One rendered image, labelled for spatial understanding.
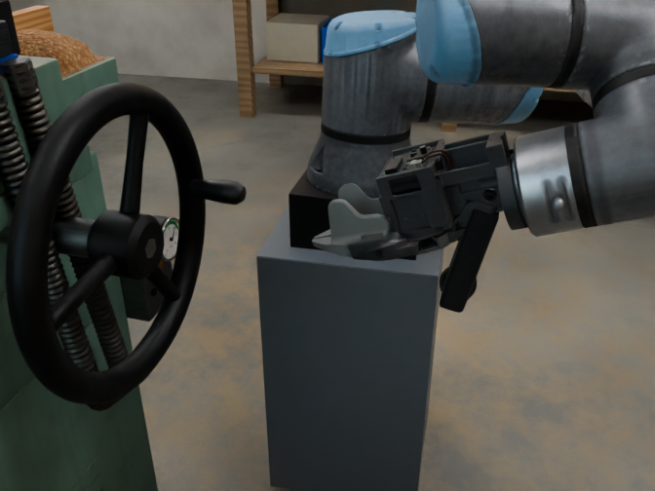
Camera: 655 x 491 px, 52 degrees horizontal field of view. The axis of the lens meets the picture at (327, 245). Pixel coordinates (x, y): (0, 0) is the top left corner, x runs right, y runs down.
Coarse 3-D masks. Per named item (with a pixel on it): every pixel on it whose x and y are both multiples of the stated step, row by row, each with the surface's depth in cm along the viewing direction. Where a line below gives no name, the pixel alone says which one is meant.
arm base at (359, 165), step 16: (320, 144) 111; (336, 144) 108; (352, 144) 106; (368, 144) 106; (384, 144) 106; (400, 144) 108; (320, 160) 111; (336, 160) 108; (352, 160) 107; (368, 160) 106; (384, 160) 107; (320, 176) 110; (336, 176) 108; (352, 176) 107; (368, 176) 107; (336, 192) 109; (368, 192) 107
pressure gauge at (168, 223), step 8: (160, 216) 93; (160, 224) 91; (168, 224) 92; (176, 224) 94; (168, 232) 92; (176, 232) 95; (168, 240) 93; (176, 240) 95; (168, 248) 93; (168, 256) 93; (160, 264) 95
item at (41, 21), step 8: (32, 8) 93; (40, 8) 93; (48, 8) 94; (16, 16) 89; (24, 16) 90; (32, 16) 92; (40, 16) 93; (48, 16) 95; (16, 24) 89; (24, 24) 91; (32, 24) 92; (40, 24) 93; (48, 24) 95
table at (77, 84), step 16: (96, 64) 82; (112, 64) 85; (64, 80) 77; (80, 80) 79; (96, 80) 82; (112, 80) 85; (80, 96) 80; (80, 160) 66; (80, 176) 66; (0, 208) 56; (0, 224) 57
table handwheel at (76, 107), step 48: (96, 96) 53; (144, 96) 58; (48, 144) 49; (144, 144) 60; (192, 144) 68; (48, 192) 48; (0, 240) 63; (48, 240) 48; (96, 240) 59; (144, 240) 59; (192, 240) 73; (192, 288) 73; (48, 336) 50; (144, 336) 69; (48, 384) 53; (96, 384) 57
